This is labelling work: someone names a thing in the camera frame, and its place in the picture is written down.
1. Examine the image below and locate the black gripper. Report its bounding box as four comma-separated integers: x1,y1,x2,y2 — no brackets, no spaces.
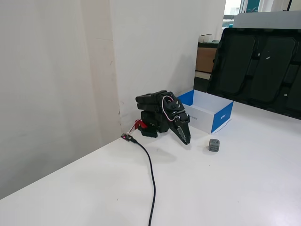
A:
168,111,191,145

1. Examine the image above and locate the gray block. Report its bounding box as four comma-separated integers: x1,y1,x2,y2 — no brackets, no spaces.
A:
208,138,222,153

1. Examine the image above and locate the blue and white cardboard box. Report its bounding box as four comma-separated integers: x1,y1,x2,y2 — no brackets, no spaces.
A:
176,89,235,135

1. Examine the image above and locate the brown cardboard box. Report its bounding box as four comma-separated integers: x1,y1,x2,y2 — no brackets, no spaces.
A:
195,47,218,73

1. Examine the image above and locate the red table clamp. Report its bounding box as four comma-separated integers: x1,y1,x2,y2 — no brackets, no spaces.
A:
134,119,148,130

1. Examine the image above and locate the black plastic moulded tray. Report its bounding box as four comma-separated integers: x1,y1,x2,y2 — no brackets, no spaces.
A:
206,27,301,120

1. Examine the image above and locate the gray flat panel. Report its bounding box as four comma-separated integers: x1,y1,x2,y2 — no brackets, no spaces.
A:
232,10,301,30

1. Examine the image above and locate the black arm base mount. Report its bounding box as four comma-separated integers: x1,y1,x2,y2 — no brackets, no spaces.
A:
137,126,158,138

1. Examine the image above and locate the black usb cable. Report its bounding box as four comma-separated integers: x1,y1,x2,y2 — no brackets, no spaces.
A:
130,137,157,226

